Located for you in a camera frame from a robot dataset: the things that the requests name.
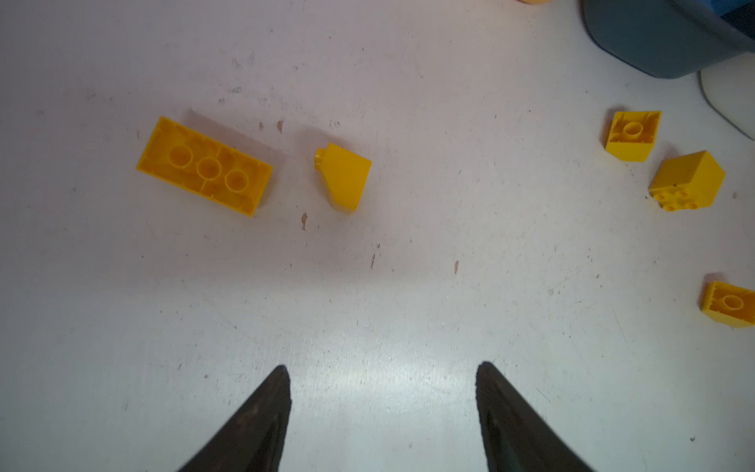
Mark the dark teal plastic bin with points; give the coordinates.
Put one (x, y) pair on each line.
(670, 39)

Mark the white plastic bin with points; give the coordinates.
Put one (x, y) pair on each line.
(729, 89)

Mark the yellow sloped lego piece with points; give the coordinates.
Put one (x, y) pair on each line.
(345, 175)

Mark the yellow lego cube right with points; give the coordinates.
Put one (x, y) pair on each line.
(689, 182)

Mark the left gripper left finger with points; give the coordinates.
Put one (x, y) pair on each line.
(253, 438)

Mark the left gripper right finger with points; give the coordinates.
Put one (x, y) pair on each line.
(515, 437)

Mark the yellow small lego brick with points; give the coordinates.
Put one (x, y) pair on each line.
(633, 134)

